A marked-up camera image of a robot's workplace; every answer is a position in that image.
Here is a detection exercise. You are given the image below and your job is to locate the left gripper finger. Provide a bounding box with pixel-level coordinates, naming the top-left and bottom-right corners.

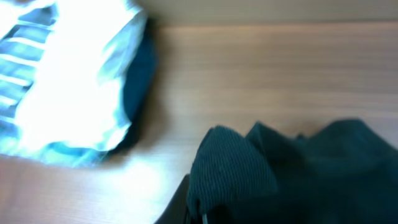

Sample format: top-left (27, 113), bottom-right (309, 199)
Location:
top-left (155, 174), bottom-right (190, 224)

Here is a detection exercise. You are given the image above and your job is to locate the black t-shirt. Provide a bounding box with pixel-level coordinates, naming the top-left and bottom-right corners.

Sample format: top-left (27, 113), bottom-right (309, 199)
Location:
top-left (187, 119), bottom-right (397, 223)

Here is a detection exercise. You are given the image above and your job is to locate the dark blue folded garment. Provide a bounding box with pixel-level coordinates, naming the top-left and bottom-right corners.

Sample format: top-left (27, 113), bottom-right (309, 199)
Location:
top-left (108, 18), bottom-right (159, 156)

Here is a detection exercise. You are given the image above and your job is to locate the white striped folded garment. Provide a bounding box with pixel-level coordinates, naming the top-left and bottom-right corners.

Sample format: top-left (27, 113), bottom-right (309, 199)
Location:
top-left (1, 0), bottom-right (147, 167)

